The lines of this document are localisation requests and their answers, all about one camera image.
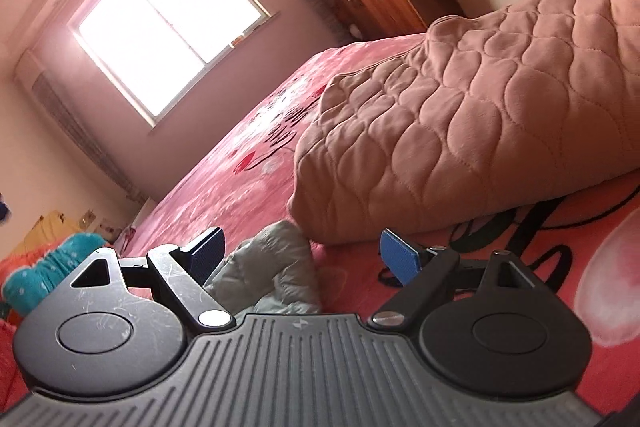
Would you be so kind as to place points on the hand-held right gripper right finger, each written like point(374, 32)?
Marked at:
point(400, 257)

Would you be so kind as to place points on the yellow printed pillow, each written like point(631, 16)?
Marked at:
point(50, 227)

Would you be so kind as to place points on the grey down jacket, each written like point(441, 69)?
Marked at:
point(270, 267)

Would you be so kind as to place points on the white bedside cabinet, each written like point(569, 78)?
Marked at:
point(145, 213)

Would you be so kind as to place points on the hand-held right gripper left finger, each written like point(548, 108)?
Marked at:
point(207, 257)

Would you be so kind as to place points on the wall socket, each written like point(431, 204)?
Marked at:
point(107, 225)
point(88, 218)

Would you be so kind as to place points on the window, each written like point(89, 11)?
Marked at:
point(170, 22)

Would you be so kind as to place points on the pink printed bed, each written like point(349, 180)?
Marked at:
point(225, 177)

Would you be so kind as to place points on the teal orange printed quilt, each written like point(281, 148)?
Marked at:
point(45, 267)

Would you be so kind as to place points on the pink quilted blanket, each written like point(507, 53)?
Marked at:
point(500, 107)

